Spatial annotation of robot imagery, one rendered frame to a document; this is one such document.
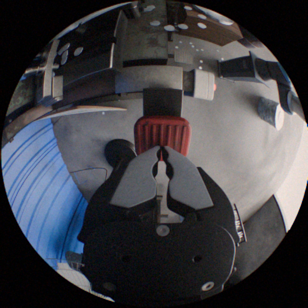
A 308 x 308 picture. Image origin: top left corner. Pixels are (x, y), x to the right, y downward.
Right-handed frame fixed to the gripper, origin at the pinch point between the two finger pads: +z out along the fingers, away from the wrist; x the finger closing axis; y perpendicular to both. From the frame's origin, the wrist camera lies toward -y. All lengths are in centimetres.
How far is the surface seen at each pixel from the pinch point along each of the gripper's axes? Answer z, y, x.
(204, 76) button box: 13.9, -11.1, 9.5
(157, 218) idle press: 45, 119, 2
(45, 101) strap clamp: 3.1, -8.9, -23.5
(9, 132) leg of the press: -5.2, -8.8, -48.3
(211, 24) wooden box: 44, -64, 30
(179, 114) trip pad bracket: 6.2, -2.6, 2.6
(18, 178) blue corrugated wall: -7, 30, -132
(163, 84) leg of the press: 12.5, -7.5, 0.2
